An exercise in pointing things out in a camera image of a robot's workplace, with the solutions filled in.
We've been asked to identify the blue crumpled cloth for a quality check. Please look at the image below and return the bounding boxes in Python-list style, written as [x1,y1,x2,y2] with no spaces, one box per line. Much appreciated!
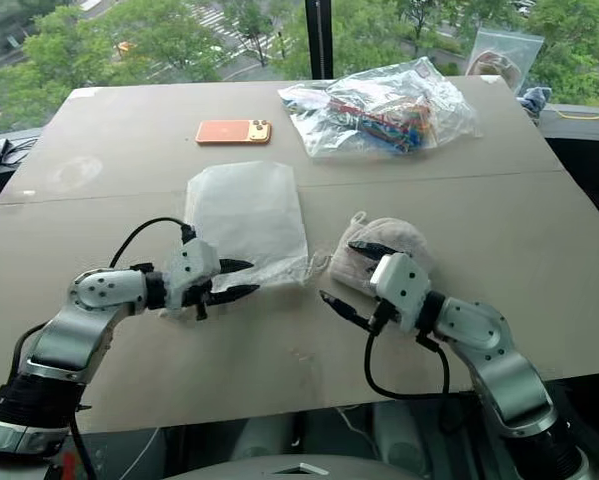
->
[517,85,554,126]

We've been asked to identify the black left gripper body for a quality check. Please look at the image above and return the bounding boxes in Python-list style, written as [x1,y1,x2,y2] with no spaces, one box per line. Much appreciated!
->
[188,277,222,321]

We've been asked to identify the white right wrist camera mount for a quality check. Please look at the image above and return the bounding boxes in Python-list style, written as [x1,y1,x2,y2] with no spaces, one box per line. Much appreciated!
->
[369,252,432,335]

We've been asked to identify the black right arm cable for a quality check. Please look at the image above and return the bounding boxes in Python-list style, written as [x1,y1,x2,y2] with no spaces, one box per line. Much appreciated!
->
[363,309,453,401]

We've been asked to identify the translucent white drawstring bag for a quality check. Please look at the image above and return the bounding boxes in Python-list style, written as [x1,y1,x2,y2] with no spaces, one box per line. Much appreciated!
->
[161,160,331,321]

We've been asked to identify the clear zip bag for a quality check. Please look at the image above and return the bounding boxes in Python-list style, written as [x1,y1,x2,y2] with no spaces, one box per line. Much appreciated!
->
[466,27,545,96]

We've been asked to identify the orange smartphone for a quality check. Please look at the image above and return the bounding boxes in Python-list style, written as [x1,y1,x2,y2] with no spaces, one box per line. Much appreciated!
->
[195,118,273,147]

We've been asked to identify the clear bag of colourful items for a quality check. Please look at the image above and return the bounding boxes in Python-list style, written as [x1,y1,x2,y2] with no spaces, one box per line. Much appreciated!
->
[277,56,483,160]

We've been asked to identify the black tangled cables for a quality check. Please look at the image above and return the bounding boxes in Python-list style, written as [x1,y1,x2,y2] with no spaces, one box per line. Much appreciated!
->
[6,138,40,166]

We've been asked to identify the thin white dangling cable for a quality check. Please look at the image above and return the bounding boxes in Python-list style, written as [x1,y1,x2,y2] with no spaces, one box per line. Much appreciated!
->
[337,405,376,437]

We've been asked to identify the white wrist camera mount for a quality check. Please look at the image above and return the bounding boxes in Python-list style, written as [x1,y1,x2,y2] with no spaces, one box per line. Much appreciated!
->
[161,238,220,314]
[369,252,432,335]

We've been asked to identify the black window mullion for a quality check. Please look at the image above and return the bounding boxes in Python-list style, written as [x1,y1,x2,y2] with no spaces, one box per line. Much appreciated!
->
[304,0,335,81]

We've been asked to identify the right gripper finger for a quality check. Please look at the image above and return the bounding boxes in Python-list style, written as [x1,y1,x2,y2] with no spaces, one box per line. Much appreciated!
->
[347,240,399,260]
[318,289,373,331]

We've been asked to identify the grey rounded shape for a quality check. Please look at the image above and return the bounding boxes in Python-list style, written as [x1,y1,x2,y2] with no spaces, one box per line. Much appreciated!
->
[372,399,433,479]

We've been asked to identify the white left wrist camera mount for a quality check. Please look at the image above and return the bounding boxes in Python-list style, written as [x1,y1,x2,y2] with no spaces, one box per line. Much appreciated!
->
[161,238,220,314]

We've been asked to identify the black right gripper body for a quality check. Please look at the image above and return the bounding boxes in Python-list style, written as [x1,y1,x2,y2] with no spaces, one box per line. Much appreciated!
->
[366,299,398,334]

